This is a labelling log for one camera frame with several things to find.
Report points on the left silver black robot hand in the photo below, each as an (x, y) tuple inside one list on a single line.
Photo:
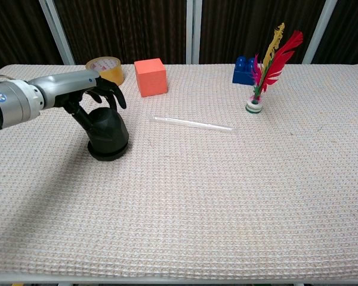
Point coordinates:
[(65, 86)]

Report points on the black faceted plastic cup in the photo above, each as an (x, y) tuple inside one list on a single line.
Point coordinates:
[(110, 146)]

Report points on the tan packing tape roll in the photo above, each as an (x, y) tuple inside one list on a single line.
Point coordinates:
[(113, 76)]

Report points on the dark fabric partition panel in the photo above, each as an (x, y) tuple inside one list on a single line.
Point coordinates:
[(15, 29), (137, 24), (241, 24), (352, 29)]

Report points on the orange foam cube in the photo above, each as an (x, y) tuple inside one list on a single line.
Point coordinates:
[(150, 79)]

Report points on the clear plastic tube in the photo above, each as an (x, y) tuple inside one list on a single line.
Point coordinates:
[(191, 123)]

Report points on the beige waffle table cloth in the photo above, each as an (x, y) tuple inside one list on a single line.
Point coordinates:
[(197, 193)]

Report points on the blue building block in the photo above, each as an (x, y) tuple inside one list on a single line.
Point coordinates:
[(240, 74)]

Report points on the red yellow feather shuttlecock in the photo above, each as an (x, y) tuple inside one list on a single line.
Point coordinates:
[(274, 71)]

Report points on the white table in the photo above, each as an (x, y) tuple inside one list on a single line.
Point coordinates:
[(179, 279)]

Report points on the silver partition post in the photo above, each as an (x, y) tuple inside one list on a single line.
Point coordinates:
[(194, 29), (56, 29), (320, 29)]

